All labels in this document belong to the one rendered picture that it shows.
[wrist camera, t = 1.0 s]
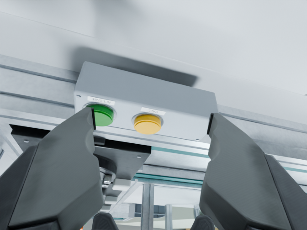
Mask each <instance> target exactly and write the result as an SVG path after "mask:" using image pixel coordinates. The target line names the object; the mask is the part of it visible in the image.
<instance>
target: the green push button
mask: <svg viewBox="0 0 307 230"><path fill-rule="evenodd" d="M89 107H91V108H94V114H95V125H96V126H108V125H110V124H111V123H112V122H113V119H114V114H113V112H112V111H111V110H110V109H108V108H106V107H104V106H100V105H91V106H89Z"/></svg>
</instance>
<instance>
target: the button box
mask: <svg viewBox="0 0 307 230"><path fill-rule="evenodd" d="M91 105H100V106H104V107H106V108H108V109H110V110H111V111H112V112H113V114H114V119H113V122H112V123H111V124H110V125H109V126H113V127H119V128H125V129H130V130H135V129H134V120H135V119H136V118H137V117H139V116H142V115H151V116H155V117H157V118H158V119H160V121H161V129H160V131H158V132H157V133H155V134H159V135H165V136H172V137H178V138H183V139H188V140H194V141H199V140H200V139H202V138H203V137H204V136H205V135H206V134H207V128H208V122H209V117H210V114H211V113H219V110H218V106H217V100H216V96H215V93H214V92H210V91H206V90H202V89H197V88H193V87H189V86H185V85H181V84H177V83H173V82H169V81H165V80H161V79H157V78H152V77H149V76H144V75H140V74H137V73H132V72H128V71H124V70H120V69H116V68H111V67H108V66H104V65H100V64H96V63H91V62H87V61H85V62H84V63H83V66H82V69H81V71H80V74H79V77H78V80H77V83H76V86H75V88H74V109H75V114H76V113H77V112H79V111H80V110H82V109H83V108H85V107H88V106H91Z"/></svg>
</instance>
